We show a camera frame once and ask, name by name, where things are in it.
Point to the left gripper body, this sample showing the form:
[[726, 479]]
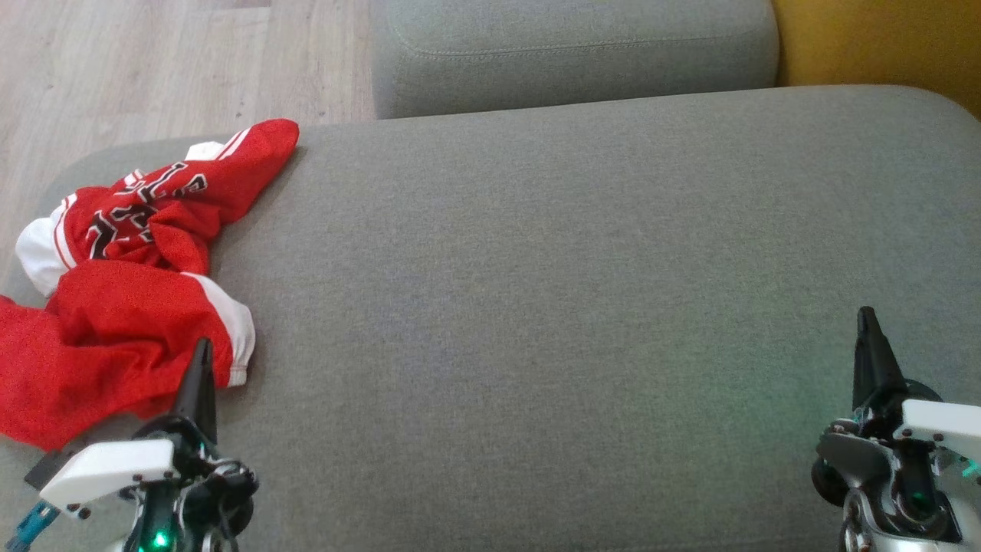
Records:
[[165, 521]]

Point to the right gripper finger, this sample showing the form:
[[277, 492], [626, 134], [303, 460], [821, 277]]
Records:
[[874, 368]]

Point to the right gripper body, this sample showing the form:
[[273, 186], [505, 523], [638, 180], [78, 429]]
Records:
[[851, 460]]

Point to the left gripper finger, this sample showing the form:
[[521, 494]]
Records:
[[199, 391]]

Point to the red mesh shorts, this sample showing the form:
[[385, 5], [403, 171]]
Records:
[[115, 337]]

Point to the red basketball jersey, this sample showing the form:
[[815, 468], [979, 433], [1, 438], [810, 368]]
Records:
[[230, 165]]

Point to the large yellow sofa back cushion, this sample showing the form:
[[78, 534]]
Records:
[[881, 46]]

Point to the large grey sofa ottoman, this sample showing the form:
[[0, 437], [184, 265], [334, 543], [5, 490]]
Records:
[[536, 307]]

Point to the grey sofa seat cushion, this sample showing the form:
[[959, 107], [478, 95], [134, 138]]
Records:
[[575, 54]]

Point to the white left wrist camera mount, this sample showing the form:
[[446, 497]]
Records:
[[107, 468]]

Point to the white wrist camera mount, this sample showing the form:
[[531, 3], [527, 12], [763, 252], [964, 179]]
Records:
[[107, 468], [943, 425]]

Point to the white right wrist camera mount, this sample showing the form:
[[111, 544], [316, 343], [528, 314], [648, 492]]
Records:
[[943, 425]]

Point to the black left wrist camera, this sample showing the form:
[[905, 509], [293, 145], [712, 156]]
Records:
[[50, 469]]

